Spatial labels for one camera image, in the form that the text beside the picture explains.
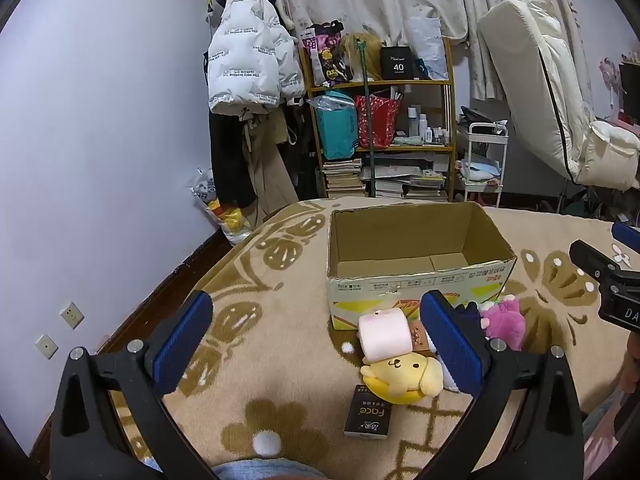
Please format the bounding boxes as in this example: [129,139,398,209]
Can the white puffer jacket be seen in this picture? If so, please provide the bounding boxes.
[206,0,307,116]

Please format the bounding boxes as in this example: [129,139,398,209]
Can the black hanging garment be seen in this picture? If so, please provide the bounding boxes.
[210,110,256,208]

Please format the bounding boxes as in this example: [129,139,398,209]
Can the person's right hand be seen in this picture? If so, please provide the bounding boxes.
[620,332,640,396]

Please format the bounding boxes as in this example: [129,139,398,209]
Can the clear plastic bag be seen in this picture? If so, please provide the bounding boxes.
[306,94,356,113]

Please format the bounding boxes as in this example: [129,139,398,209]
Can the tangle of cables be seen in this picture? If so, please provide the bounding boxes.
[540,192,626,222]

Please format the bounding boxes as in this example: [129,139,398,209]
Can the blue white folded cloth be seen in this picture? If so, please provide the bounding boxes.
[457,157,501,181]

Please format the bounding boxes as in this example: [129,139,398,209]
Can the pink fan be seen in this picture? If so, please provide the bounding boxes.
[600,57,623,121]

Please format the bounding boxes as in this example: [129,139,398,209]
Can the beige hanging trousers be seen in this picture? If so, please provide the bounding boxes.
[240,110,301,216]

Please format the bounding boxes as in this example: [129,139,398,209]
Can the white duvet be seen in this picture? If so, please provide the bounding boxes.
[570,120,640,191]

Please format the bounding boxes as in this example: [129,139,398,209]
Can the dark tissue packet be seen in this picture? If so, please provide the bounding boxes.
[343,384,392,440]

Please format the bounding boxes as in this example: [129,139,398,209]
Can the black pink patterned bag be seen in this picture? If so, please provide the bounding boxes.
[302,22,353,86]

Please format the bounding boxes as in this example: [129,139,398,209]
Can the plastic bag of toys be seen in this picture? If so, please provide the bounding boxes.
[189,169,251,246]

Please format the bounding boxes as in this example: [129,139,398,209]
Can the person's light blue clothing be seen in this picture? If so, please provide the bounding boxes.
[212,461,328,480]

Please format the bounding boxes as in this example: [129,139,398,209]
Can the white trolley cart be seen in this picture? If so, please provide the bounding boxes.
[456,121,508,208]

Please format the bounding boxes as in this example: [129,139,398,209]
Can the pile of books and papers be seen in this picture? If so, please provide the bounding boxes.
[361,155,450,202]

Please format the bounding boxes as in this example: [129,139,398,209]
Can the group of cosmetic bottles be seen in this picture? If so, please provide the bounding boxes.
[407,105,451,146]

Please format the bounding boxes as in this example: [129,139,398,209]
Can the white plastic bag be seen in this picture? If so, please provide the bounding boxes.
[407,16,450,81]

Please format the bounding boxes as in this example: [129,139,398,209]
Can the brown snack packet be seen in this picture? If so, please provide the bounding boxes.
[407,321,436,353]

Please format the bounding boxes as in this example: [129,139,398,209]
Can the beige patterned blanket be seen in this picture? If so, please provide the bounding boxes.
[30,197,640,480]

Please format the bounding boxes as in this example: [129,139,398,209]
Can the blond wig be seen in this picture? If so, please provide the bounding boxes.
[341,32,383,83]

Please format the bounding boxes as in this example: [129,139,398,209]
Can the wooden shelf rack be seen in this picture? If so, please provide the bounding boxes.
[299,35,457,203]

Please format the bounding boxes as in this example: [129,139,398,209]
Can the purple white plush toy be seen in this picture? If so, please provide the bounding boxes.
[439,300,485,393]

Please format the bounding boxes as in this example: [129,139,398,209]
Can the person's pink clothing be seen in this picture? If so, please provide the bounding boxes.
[582,390,640,480]

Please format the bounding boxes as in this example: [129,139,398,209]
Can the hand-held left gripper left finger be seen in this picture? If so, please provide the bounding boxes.
[50,290,221,480]

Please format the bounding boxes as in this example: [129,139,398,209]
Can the white wall socket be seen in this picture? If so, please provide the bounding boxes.
[60,302,85,329]
[35,334,59,360]

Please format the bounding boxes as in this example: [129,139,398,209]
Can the white folded mattress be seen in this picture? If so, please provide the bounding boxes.
[477,0,601,186]

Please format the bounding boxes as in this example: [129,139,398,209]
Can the dark hanging clothes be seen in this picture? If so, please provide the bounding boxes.
[285,100,321,201]

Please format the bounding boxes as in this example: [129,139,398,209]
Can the red patterned bag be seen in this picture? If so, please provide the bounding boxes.
[354,91,401,150]

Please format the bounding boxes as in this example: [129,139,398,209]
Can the green pole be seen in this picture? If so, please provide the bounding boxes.
[356,42,378,198]

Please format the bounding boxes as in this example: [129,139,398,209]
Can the yellow dog plush toy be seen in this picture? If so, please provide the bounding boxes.
[360,351,445,405]

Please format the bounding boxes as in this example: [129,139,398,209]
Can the stack of books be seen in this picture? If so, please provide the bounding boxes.
[321,158,366,198]

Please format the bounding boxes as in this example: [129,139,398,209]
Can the teal paper bag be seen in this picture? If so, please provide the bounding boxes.
[315,91,358,161]

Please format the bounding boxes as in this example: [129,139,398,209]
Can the dark items on trolley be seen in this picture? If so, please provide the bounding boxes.
[459,106,508,136]

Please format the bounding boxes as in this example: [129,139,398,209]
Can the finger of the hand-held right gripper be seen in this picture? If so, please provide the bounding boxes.
[611,222,640,252]
[569,239,640,291]

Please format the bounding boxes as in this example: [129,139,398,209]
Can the black cardboard box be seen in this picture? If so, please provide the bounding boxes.
[380,46,415,81]

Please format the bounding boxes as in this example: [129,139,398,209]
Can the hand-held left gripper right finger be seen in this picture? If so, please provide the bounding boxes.
[419,289,586,480]

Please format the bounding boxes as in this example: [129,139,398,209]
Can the pink roll plush toy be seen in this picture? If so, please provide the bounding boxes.
[358,308,414,361]

